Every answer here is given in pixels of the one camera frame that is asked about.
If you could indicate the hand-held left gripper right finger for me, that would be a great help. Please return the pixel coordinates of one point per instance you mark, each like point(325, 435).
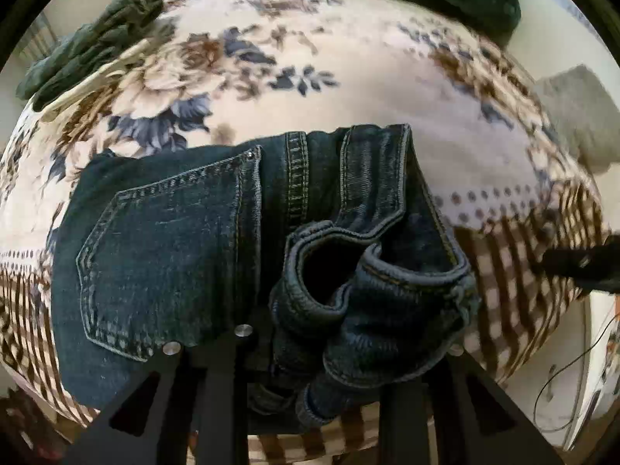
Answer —
point(407, 421)

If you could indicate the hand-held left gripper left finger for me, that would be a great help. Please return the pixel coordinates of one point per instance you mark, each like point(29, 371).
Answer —
point(218, 397)

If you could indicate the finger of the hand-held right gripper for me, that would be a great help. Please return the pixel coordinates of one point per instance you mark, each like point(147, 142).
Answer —
point(581, 264)

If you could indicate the dark blue jeans pants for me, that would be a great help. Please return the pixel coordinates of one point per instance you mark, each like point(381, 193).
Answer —
point(193, 232)

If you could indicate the white nightstand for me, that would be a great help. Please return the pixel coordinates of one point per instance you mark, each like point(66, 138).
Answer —
point(600, 387)

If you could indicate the white bed headboard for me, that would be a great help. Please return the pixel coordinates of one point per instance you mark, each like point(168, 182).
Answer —
point(547, 34)

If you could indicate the floral bed sheet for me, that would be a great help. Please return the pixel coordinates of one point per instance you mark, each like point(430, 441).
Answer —
point(339, 82)

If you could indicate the olive green folded clothes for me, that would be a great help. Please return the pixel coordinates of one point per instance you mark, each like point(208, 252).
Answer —
point(92, 43)

